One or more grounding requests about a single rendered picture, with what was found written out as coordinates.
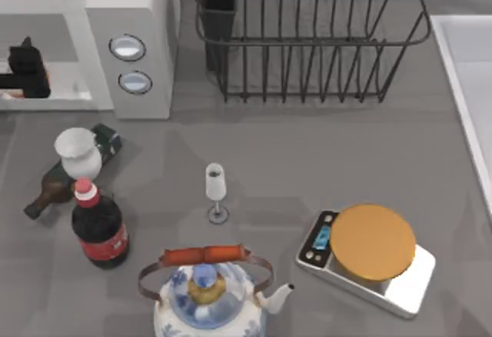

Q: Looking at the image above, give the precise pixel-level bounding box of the pale microwave oven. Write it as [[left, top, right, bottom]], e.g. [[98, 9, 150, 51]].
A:
[[0, 0, 181, 121]]

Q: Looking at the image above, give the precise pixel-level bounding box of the white vase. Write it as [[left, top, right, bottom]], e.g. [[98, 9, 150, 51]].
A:
[[53, 127, 104, 181]]

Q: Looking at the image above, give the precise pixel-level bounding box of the round microwave knob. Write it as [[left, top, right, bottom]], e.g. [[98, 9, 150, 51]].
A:
[[117, 69, 154, 95], [108, 33, 147, 62]]

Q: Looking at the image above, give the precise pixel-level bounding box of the brown bottle green label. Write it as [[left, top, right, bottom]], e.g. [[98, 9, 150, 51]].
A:
[[23, 122, 125, 221]]

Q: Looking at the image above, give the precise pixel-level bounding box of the cola bottle red cap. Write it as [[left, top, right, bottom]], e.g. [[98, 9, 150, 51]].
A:
[[71, 176, 131, 270]]

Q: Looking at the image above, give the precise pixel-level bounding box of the champagne glass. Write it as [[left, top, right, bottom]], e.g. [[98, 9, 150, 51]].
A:
[[204, 162, 231, 225]]

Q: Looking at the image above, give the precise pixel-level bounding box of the blue and white teapot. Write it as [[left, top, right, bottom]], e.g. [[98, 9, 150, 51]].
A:
[[138, 242, 297, 337]]

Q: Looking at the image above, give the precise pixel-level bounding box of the silver kitchen scale orange plate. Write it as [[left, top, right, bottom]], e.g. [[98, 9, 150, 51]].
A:
[[294, 202, 437, 320]]

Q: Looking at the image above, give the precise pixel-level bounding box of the dark wire dish rack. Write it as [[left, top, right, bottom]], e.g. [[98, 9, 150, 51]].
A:
[[194, 0, 432, 105]]

